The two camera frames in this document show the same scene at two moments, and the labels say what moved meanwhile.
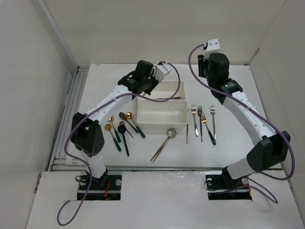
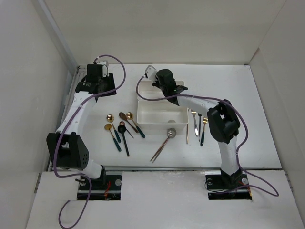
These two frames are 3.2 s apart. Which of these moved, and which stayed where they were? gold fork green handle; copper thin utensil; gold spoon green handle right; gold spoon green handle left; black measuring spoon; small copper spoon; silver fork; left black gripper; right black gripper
Moved: left black gripper; right black gripper; gold fork green handle
Stayed: silver fork; copper thin utensil; gold spoon green handle right; small copper spoon; black measuring spoon; gold spoon green handle left
